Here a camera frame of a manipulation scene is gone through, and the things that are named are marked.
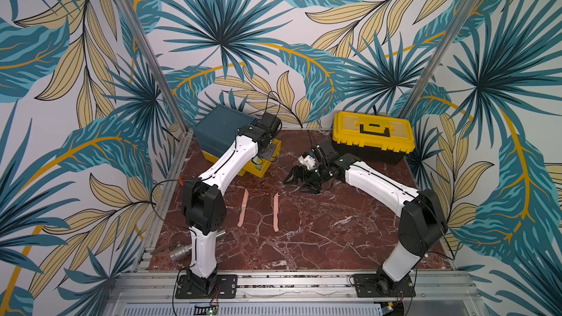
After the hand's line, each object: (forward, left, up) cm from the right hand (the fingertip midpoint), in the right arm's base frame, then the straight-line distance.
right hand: (290, 185), depth 81 cm
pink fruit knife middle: (-3, +6, -15) cm, 16 cm away
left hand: (+14, +12, +3) cm, 19 cm away
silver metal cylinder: (-20, +39, -9) cm, 44 cm away
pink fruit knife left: (+3, +19, -15) cm, 24 cm away
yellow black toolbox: (+22, -37, +2) cm, 43 cm away
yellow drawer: (+10, +16, -5) cm, 20 cm away
